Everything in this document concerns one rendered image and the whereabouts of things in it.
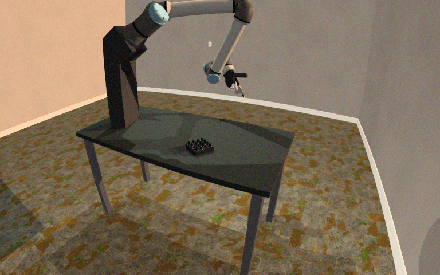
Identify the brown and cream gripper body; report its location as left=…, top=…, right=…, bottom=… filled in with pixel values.
left=223, top=70, right=239, bottom=88

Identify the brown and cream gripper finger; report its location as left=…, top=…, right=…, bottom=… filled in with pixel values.
left=230, top=78, right=238, bottom=91
left=235, top=84, right=244, bottom=97

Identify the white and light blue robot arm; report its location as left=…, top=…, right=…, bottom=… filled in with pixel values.
left=121, top=0, right=253, bottom=84

